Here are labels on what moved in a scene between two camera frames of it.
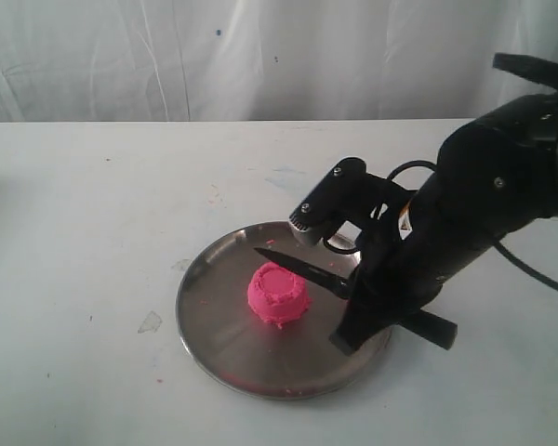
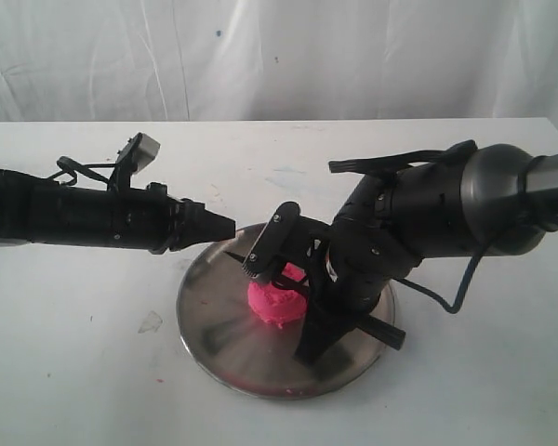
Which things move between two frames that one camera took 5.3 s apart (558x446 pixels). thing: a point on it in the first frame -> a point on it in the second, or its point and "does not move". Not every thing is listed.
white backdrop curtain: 219,60 does not move
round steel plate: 235,346 does not move
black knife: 441,333 -> 369,328
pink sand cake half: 277,294 does not move
